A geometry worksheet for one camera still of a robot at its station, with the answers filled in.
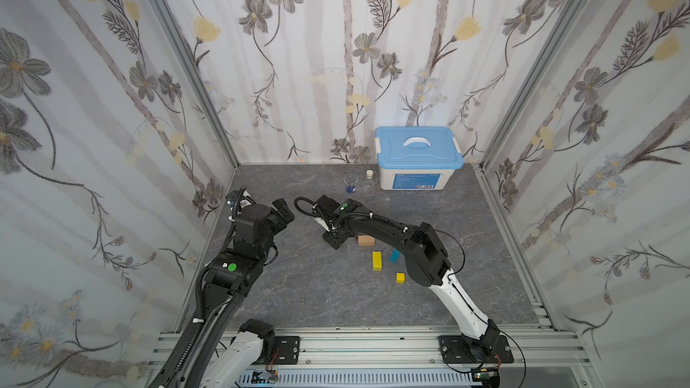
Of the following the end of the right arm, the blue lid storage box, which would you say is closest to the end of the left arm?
the end of the right arm

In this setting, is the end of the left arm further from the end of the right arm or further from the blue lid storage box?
the blue lid storage box

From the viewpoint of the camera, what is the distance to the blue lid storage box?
1.02 meters
